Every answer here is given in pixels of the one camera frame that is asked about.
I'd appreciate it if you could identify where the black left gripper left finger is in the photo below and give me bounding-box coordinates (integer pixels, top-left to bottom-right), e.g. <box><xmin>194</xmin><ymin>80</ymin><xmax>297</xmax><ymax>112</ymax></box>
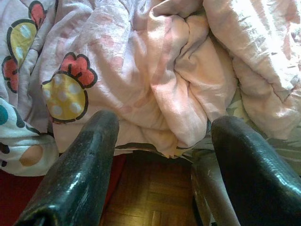
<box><xmin>14</xmin><ymin>110</ymin><xmax>120</xmax><ymax>226</ymax></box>

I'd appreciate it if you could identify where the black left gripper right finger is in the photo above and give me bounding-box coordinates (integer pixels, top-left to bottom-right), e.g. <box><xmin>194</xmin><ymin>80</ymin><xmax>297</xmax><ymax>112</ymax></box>
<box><xmin>210</xmin><ymin>115</ymin><xmax>301</xmax><ymax>226</ymax></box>

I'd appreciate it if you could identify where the pink cartoon print blanket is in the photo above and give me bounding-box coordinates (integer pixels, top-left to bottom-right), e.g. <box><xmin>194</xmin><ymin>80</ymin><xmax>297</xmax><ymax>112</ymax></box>
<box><xmin>0</xmin><ymin>0</ymin><xmax>301</xmax><ymax>177</ymax></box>

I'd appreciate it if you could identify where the grey bed frame leg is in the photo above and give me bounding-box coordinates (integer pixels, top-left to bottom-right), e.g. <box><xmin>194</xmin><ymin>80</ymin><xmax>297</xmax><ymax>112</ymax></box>
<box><xmin>191</xmin><ymin>162</ymin><xmax>240</xmax><ymax>226</ymax></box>

